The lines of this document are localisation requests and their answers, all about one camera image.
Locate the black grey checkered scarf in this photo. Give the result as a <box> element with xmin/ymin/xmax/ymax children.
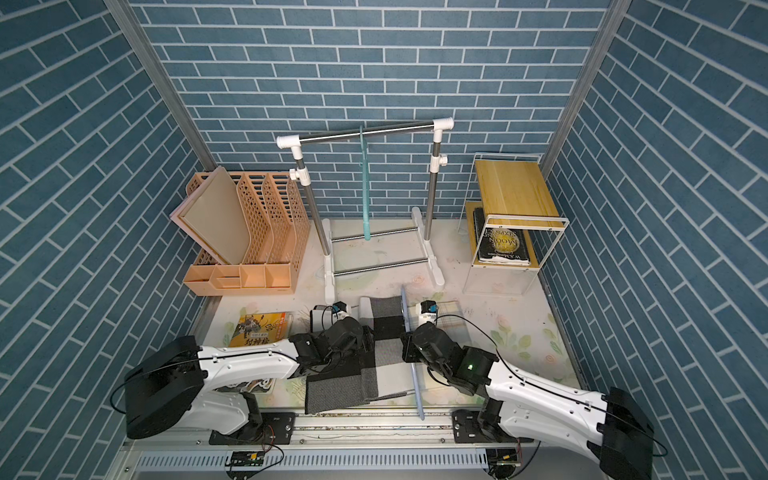
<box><xmin>305</xmin><ymin>296</ymin><xmax>414</xmax><ymax>414</ymax></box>

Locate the translucent blue clothes hanger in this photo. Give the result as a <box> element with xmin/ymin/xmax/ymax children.
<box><xmin>401</xmin><ymin>284</ymin><xmax>426</xmax><ymax>421</ymax></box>

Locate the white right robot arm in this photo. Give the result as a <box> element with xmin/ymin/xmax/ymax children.
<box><xmin>401</xmin><ymin>322</ymin><xmax>655</xmax><ymax>479</ymax></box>

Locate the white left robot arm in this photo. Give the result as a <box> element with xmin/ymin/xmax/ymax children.
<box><xmin>119</xmin><ymin>316</ymin><xmax>373</xmax><ymax>445</ymax></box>

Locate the teal green clothes hanger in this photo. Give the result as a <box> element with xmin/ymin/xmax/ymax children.
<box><xmin>359</xmin><ymin>127</ymin><xmax>372</xmax><ymax>241</ymax></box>

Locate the floral table mat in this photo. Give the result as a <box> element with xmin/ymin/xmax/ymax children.
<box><xmin>198</xmin><ymin>219</ymin><xmax>581</xmax><ymax>411</ymax></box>

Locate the yellow illustrated comic book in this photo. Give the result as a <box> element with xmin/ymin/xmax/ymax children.
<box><xmin>229</xmin><ymin>312</ymin><xmax>291</xmax><ymax>348</ymax></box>

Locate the orange plastic file organizer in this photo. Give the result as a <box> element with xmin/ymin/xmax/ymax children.
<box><xmin>183</xmin><ymin>171</ymin><xmax>310</xmax><ymax>296</ymax></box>

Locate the green circuit board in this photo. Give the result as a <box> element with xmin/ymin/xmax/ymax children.
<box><xmin>225</xmin><ymin>451</ymin><xmax>265</xmax><ymax>470</ymax></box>

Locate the beige flat board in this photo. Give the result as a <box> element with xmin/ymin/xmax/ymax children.
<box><xmin>170</xmin><ymin>167</ymin><xmax>250</xmax><ymax>264</ymax></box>

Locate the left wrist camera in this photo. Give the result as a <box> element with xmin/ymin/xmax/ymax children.
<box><xmin>309</xmin><ymin>301</ymin><xmax>348</xmax><ymax>333</ymax></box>

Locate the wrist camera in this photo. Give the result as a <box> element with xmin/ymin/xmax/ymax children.
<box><xmin>417</xmin><ymin>300</ymin><xmax>439</xmax><ymax>327</ymax></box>
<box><xmin>309</xmin><ymin>301</ymin><xmax>348</xmax><ymax>333</ymax></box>

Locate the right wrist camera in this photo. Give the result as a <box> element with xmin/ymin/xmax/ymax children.
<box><xmin>417</xmin><ymin>300</ymin><xmax>439</xmax><ymax>327</ymax></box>

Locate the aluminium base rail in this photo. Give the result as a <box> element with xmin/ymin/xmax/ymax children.
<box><xmin>106</xmin><ymin>408</ymin><xmax>604</xmax><ymax>479</ymax></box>

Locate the wood and wire shelf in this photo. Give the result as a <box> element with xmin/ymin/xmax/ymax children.
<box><xmin>463</xmin><ymin>153</ymin><xmax>570</xmax><ymax>297</ymax></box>

